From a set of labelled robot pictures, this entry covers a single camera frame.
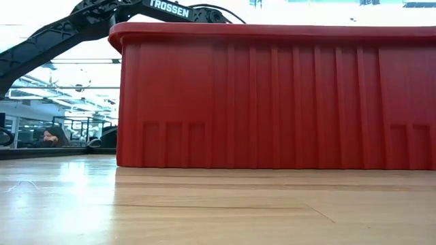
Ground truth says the black chair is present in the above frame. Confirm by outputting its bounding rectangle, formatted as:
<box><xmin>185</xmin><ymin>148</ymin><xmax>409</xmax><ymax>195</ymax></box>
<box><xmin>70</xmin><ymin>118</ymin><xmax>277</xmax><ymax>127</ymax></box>
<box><xmin>87</xmin><ymin>126</ymin><xmax>119</xmax><ymax>149</ymax></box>

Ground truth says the person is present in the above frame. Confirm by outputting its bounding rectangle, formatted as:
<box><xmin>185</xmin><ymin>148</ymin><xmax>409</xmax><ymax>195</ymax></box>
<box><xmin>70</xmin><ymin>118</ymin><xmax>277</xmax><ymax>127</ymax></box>
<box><xmin>42</xmin><ymin>125</ymin><xmax>71</xmax><ymax>148</ymax></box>

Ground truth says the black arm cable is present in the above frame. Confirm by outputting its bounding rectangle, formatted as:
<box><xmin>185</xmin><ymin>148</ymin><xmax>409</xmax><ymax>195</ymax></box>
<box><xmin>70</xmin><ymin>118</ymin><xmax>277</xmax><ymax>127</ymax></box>
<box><xmin>189</xmin><ymin>3</ymin><xmax>247</xmax><ymax>25</ymax></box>

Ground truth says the black railing frame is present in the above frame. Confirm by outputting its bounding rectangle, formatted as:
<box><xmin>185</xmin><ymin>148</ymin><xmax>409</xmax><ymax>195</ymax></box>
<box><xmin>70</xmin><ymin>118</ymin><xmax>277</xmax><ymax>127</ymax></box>
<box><xmin>52</xmin><ymin>116</ymin><xmax>119</xmax><ymax>148</ymax></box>

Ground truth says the black aluminium frame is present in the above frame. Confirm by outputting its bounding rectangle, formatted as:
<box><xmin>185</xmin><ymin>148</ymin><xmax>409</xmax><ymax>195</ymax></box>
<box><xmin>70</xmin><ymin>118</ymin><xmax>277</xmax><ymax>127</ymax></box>
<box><xmin>0</xmin><ymin>146</ymin><xmax>117</xmax><ymax>161</ymax></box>

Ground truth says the red plastic bin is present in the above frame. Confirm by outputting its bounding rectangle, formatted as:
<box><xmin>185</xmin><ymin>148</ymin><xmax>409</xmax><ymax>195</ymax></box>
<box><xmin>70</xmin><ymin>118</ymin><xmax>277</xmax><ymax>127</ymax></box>
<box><xmin>108</xmin><ymin>22</ymin><xmax>436</xmax><ymax>171</ymax></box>

